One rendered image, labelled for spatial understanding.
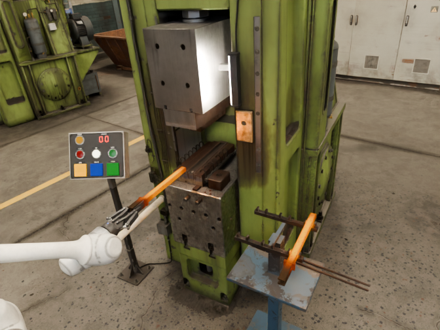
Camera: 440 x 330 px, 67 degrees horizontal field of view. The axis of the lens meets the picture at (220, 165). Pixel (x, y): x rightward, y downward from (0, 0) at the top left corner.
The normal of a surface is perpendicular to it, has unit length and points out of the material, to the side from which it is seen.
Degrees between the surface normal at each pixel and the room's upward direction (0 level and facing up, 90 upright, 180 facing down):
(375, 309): 0
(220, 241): 90
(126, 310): 0
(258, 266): 0
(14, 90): 90
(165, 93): 90
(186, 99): 90
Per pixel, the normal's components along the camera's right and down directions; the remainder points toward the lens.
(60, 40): 0.68, 0.14
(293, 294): -0.07, -0.87
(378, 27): -0.59, 0.44
